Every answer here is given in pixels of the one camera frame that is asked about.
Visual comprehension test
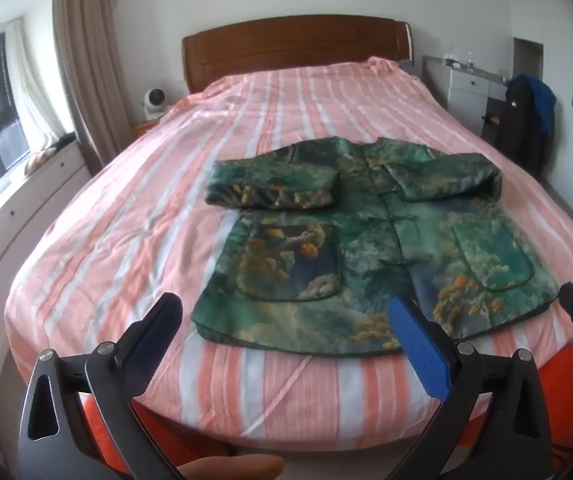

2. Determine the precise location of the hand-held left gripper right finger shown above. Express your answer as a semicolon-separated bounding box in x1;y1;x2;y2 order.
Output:
381;296;557;480

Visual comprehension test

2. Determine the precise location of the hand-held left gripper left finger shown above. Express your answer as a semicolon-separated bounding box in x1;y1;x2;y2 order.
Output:
16;291;184;480

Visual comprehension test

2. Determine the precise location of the green landscape print jacket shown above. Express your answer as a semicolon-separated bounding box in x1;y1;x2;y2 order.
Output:
190;136;559;358

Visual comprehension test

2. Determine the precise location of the person's left hand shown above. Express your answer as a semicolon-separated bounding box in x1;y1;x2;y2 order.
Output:
175;455;286;480

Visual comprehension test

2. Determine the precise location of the bed with pink striped sheet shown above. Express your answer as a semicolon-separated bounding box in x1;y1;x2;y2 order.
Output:
4;57;573;453

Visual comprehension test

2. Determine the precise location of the white window seat cabinet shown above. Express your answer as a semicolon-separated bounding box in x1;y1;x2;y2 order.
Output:
0;132;102;441

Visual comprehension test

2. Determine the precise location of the black hanging jacket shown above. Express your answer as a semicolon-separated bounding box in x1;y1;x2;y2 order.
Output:
496;75;549;176

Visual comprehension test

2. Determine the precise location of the blue hanging garment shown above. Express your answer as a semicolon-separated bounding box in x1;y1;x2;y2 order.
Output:
516;74;558;138

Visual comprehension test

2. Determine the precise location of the wooden nightstand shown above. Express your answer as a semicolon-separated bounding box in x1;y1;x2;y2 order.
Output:
131;119;164;140

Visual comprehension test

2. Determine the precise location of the patterned cushion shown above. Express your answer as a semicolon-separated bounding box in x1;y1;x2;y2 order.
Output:
24;132;77;176

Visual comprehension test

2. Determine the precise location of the white round fan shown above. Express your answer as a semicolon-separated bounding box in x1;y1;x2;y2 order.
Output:
144;88;168;122

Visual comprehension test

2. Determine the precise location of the white drawer dresser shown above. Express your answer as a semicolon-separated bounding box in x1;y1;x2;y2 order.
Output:
422;55;512;136

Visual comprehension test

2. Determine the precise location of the white sheer curtain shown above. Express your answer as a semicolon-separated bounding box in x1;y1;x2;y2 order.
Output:
4;17;74;146

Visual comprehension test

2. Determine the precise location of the beige curtain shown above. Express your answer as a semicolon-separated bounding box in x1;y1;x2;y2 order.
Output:
52;0;134;173

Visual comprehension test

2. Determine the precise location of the wooden headboard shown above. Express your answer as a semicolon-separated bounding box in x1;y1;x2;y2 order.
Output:
182;15;413;95

